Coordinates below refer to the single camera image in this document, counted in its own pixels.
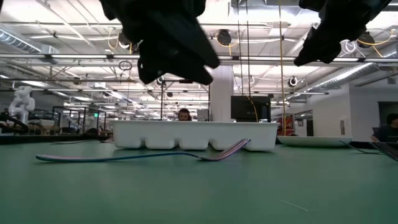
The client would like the dark grey door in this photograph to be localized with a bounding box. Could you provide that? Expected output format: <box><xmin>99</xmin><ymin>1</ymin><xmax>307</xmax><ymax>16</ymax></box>
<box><xmin>378</xmin><ymin>101</ymin><xmax>398</xmax><ymax>143</ymax></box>

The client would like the yellow extension cord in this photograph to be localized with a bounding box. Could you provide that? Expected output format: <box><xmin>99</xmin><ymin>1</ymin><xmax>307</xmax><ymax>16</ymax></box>
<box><xmin>278</xmin><ymin>0</ymin><xmax>287</xmax><ymax>136</ymax></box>

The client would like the iridescent rainbow fork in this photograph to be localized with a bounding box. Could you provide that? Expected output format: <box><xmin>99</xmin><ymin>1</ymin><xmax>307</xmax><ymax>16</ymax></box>
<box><xmin>369</xmin><ymin>141</ymin><xmax>398</xmax><ymax>162</ymax></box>
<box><xmin>35</xmin><ymin>138</ymin><xmax>252</xmax><ymax>162</ymax></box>

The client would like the red object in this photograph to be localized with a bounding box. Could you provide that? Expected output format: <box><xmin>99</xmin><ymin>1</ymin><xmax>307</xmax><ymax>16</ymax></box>
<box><xmin>276</xmin><ymin>113</ymin><xmax>295</xmax><ymax>136</ymax></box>

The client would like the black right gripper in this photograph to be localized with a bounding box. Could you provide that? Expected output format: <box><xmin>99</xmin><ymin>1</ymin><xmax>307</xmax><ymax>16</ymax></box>
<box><xmin>294</xmin><ymin>0</ymin><xmax>392</xmax><ymax>67</ymax></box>

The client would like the black monitor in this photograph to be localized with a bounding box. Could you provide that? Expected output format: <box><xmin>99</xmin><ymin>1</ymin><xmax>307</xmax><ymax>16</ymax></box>
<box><xmin>230</xmin><ymin>95</ymin><xmax>271</xmax><ymax>122</ymax></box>

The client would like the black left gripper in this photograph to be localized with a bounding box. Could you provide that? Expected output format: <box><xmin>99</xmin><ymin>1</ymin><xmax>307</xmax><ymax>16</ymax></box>
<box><xmin>99</xmin><ymin>0</ymin><xmax>220</xmax><ymax>85</ymax></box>

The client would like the silver ventilation duct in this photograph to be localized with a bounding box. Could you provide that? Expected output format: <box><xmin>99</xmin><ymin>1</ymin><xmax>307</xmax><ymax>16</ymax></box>
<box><xmin>307</xmin><ymin>46</ymin><xmax>398</xmax><ymax>93</ymax></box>
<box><xmin>0</xmin><ymin>29</ymin><xmax>60</xmax><ymax>63</ymax></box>

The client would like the white round plate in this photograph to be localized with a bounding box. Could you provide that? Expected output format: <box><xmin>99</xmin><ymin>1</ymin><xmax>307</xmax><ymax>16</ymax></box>
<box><xmin>276</xmin><ymin>135</ymin><xmax>354</xmax><ymax>147</ymax></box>

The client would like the black hanging cable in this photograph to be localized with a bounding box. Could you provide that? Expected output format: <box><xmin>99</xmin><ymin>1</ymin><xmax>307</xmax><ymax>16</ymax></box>
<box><xmin>236</xmin><ymin>0</ymin><xmax>244</xmax><ymax>96</ymax></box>
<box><xmin>245</xmin><ymin>0</ymin><xmax>252</xmax><ymax>98</ymax></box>

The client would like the white plastic cutlery tray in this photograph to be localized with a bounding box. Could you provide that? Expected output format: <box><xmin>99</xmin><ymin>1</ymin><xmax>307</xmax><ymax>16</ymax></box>
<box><xmin>110</xmin><ymin>119</ymin><xmax>280</xmax><ymax>152</ymax></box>

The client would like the green table mat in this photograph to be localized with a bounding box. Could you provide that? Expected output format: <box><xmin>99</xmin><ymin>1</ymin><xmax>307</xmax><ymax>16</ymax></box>
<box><xmin>0</xmin><ymin>140</ymin><xmax>398</xmax><ymax>224</ymax></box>

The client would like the coiled white cable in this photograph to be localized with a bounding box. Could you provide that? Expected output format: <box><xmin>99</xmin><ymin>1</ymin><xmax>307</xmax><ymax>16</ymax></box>
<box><xmin>342</xmin><ymin>40</ymin><xmax>358</xmax><ymax>57</ymax></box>

